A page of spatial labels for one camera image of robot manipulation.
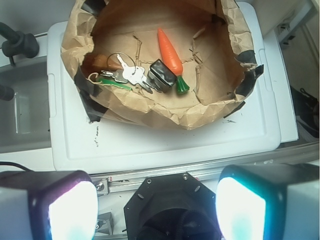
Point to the brown leather key fob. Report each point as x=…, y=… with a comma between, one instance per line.
x=102, y=62

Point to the clear plastic bin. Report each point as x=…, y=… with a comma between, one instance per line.
x=24, y=120

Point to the black clamp knob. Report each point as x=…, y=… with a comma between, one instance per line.
x=18, y=43

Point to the brown paper bag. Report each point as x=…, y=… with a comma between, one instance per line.
x=211, y=37

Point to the green plastic key tag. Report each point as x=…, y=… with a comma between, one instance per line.
x=97, y=80

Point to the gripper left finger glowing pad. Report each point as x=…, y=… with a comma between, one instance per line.
x=47, y=205

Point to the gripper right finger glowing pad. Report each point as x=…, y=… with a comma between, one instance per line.
x=269, y=202

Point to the black box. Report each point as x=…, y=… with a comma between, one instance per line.
x=162, y=76

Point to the silver key bunch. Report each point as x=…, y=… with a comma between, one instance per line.
x=128, y=74

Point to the metal corner bracket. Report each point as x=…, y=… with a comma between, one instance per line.
x=105, y=224

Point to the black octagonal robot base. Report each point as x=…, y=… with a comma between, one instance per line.
x=172, y=207

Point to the orange toy carrot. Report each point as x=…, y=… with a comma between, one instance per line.
x=172, y=61

